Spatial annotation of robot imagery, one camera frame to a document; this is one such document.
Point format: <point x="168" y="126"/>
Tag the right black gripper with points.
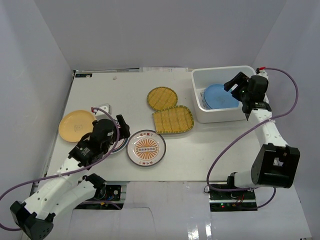
<point x="239" y="78"/>

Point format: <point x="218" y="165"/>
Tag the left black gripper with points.
<point x="122" y="128"/>

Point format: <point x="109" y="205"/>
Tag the blue plate with bear print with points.
<point x="216" y="97"/>

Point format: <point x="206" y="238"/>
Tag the yellow plate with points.
<point x="75" y="125"/>

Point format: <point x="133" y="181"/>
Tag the plain blue plate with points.
<point x="202" y="98"/>

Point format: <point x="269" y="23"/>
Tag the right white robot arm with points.
<point x="276" y="162"/>

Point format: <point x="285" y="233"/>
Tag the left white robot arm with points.
<point x="35" y="215"/>

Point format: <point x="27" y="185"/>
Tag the white plastic bin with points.
<point x="204" y="77"/>

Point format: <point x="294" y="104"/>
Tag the white plate green red rim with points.
<point x="121" y="144"/>

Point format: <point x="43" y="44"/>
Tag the white plate orange sunburst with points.
<point x="146" y="148"/>

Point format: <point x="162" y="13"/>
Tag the round woven bamboo tray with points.
<point x="161" y="98"/>

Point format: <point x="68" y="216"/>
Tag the fan-shaped woven bamboo tray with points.
<point x="173" y="120"/>

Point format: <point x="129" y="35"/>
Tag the white paper sheets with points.
<point x="163" y="69"/>

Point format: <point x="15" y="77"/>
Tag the dark label sticker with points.
<point x="83" y="75"/>

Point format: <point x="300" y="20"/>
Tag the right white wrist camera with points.
<point x="261" y="71"/>

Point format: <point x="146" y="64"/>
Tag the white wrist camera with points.
<point x="261" y="71"/>
<point x="102" y="111"/>

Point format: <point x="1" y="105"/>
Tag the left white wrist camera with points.
<point x="102" y="111"/>

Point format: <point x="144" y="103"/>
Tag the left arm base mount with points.
<point x="108" y="199"/>

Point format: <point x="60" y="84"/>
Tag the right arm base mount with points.
<point x="236" y="201"/>

